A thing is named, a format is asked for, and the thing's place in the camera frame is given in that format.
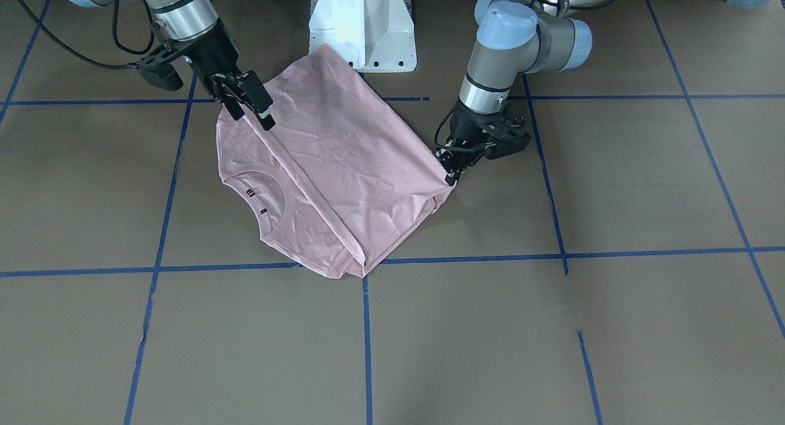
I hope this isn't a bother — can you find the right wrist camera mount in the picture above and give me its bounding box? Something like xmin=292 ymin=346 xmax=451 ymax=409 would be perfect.
xmin=136 ymin=40 xmax=193 ymax=91

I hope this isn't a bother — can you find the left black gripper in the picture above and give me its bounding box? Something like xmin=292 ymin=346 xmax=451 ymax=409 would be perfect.
xmin=434 ymin=100 xmax=500 ymax=186

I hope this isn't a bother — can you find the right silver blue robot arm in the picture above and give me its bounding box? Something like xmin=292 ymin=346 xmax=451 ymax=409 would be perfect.
xmin=70 ymin=0 xmax=275 ymax=131

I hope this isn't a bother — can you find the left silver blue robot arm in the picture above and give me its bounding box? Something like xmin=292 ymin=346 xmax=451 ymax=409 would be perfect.
xmin=434 ymin=0 xmax=615 ymax=186

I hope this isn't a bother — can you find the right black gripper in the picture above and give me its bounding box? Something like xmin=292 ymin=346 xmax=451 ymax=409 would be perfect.
xmin=175 ymin=21 xmax=275 ymax=131

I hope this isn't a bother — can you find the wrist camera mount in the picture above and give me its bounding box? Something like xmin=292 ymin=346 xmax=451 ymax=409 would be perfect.
xmin=481 ymin=107 xmax=532 ymax=160
xmin=136 ymin=40 xmax=193 ymax=91

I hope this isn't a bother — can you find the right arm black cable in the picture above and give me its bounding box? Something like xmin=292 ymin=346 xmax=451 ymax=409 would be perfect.
xmin=6 ymin=0 xmax=157 ymax=70

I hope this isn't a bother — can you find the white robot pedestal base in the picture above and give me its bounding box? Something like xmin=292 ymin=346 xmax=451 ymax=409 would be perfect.
xmin=308 ymin=0 xmax=418 ymax=73

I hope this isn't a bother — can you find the pink Snoopy t-shirt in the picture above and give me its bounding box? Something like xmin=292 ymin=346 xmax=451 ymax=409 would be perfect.
xmin=216 ymin=45 xmax=452 ymax=279

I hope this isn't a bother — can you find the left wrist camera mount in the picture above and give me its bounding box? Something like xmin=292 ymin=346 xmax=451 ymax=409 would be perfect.
xmin=481 ymin=107 xmax=532 ymax=160

